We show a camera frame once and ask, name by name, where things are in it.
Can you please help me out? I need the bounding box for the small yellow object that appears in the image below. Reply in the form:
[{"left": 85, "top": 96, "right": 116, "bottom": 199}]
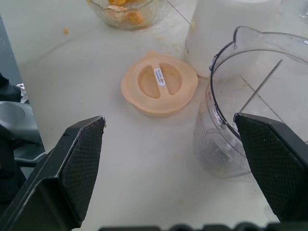
[{"left": 103, "top": 0, "right": 145, "bottom": 27}]

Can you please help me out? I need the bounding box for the cream round lid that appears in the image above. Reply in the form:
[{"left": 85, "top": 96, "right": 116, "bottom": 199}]
[{"left": 121, "top": 50, "right": 199, "bottom": 118}]

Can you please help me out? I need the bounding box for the clear plastic container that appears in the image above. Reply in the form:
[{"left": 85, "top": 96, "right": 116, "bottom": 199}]
[{"left": 192, "top": 26, "right": 308, "bottom": 180}]

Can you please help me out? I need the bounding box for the white cylindrical container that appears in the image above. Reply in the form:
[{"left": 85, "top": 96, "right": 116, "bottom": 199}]
[{"left": 184, "top": 0, "right": 282, "bottom": 78}]

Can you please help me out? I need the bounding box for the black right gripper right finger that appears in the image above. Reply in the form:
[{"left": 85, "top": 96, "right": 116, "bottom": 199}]
[{"left": 233, "top": 112, "right": 308, "bottom": 223}]

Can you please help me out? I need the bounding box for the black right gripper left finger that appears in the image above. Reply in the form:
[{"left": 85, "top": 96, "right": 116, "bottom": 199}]
[{"left": 0, "top": 115, "right": 108, "bottom": 231}]

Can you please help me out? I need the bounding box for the clear glass bowl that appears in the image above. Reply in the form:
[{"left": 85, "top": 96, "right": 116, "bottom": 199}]
[{"left": 86, "top": 0, "right": 169, "bottom": 31}]

